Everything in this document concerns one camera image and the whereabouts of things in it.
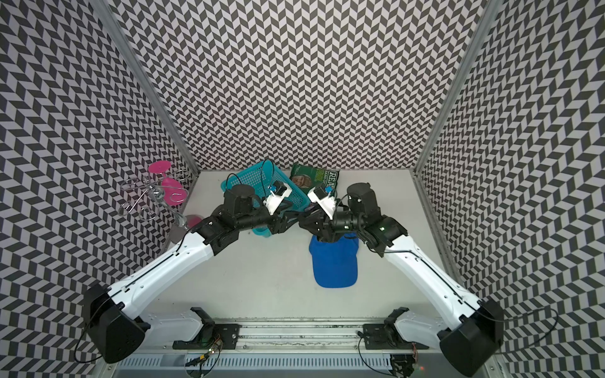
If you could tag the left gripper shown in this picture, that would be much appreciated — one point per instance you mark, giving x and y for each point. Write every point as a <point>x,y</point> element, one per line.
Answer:
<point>280,224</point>

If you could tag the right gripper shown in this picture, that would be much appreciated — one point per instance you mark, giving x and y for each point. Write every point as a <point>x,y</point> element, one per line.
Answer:
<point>322,227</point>

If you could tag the blue baseball cap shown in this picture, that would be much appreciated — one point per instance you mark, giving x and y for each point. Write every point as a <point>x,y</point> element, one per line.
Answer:
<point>335,265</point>

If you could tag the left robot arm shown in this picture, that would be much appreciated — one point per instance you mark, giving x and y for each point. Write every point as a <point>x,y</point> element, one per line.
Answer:
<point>114,317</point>

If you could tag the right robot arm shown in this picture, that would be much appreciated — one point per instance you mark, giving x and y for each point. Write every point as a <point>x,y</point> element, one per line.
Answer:
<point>468,330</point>

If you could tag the green crisps bag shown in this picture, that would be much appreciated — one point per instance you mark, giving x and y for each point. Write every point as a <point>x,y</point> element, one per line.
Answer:
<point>306,177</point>

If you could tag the teal plastic basket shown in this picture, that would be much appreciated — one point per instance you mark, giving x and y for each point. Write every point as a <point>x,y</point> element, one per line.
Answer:
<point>261,176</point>

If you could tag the pink metal cup stand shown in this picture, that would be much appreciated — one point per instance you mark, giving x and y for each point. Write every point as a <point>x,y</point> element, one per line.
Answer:
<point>161,188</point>

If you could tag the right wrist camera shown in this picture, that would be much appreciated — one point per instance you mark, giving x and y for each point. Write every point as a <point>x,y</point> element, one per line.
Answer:
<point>324,197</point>

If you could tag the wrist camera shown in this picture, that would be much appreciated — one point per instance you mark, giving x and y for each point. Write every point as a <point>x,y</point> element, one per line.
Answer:
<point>324,197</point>
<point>278,192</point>

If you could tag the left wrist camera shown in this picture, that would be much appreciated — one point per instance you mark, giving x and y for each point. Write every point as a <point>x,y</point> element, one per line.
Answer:
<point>278,192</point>

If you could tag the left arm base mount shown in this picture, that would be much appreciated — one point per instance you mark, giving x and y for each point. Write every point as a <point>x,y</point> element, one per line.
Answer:
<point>226,335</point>

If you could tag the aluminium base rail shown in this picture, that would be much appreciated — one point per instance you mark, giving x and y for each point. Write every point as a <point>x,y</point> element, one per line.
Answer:
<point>286,349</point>

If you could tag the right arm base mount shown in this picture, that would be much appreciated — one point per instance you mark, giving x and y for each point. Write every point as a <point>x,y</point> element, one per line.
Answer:
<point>384,336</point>

